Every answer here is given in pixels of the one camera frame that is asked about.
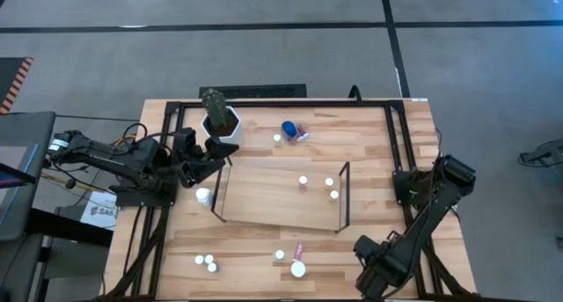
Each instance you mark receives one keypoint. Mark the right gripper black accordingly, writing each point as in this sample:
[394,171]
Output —
[382,258]

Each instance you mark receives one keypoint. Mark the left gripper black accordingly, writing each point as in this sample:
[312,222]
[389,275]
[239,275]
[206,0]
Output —
[189,165]

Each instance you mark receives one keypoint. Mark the white round cap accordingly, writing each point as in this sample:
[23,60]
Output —
[298,269]

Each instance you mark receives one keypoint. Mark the small pink pill bottle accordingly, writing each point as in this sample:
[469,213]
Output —
[302,180]

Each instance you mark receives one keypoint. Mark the slim pink pill bottle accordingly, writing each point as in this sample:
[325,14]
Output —
[298,250]
[301,131]

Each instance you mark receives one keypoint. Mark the small orange pill bottle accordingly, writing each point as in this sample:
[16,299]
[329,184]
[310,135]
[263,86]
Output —
[329,181]
[209,259]

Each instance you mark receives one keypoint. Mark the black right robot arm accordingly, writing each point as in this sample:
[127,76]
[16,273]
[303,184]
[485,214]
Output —
[435,205]

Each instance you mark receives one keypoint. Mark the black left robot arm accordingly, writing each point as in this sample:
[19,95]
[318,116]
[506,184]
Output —
[110,156]

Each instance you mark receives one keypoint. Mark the white hexagonal plant pot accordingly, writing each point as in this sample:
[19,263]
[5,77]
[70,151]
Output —
[233,134]

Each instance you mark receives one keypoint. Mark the small teal pill bottle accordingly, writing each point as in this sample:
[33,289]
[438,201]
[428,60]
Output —
[280,254]

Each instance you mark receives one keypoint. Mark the small pale yellow pill bottle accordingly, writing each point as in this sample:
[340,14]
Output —
[199,260]

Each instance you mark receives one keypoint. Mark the small red pill bottle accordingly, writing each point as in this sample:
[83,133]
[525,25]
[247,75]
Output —
[212,267]

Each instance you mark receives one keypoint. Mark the white printed paper sheet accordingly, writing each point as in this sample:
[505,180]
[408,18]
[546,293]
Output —
[99,211]

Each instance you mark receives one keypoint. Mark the black side table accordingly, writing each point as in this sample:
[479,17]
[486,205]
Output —
[66,227]

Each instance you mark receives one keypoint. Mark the grey cabinet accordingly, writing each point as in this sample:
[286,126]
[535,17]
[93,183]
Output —
[26,130]

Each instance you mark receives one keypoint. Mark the black orange striped floor mat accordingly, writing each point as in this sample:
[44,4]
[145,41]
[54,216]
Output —
[11,79]

